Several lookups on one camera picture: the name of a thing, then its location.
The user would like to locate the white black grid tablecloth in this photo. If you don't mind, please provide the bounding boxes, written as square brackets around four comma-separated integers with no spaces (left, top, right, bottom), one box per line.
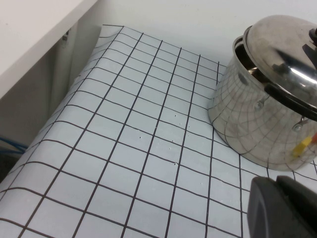
[0,24,317,238]

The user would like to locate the small metal bracket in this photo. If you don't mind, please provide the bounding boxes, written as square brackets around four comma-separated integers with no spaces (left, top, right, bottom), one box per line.
[61,28,72,49]

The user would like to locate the white side cabinet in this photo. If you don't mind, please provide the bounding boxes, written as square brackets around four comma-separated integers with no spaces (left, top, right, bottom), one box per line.
[0,0,103,149]

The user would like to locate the blue cable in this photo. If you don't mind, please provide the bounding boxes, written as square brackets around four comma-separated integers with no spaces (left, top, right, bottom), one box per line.
[0,138,28,154]

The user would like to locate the steel lid with black knob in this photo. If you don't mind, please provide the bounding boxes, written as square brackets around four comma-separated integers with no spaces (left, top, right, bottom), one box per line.
[242,14,317,111]

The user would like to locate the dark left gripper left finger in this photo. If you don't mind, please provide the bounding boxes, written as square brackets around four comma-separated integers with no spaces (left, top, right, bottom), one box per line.
[247,176,306,238]

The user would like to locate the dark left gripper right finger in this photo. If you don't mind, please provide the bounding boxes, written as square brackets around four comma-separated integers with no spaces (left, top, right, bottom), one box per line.
[276,175,317,238]

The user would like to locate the stainless steel pot black handles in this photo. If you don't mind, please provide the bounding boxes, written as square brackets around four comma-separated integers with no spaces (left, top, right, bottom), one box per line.
[207,34,317,172]

